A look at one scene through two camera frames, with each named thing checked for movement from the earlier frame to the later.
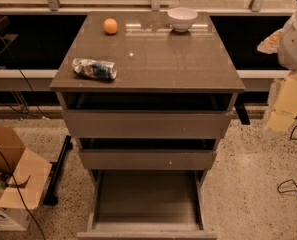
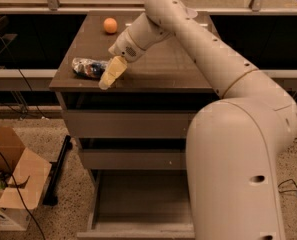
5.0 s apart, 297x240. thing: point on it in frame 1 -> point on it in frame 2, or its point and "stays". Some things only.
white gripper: (295, 45) -> (125, 48)
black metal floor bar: (51, 195) stays
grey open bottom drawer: (146, 204) stays
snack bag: (95, 68) stays
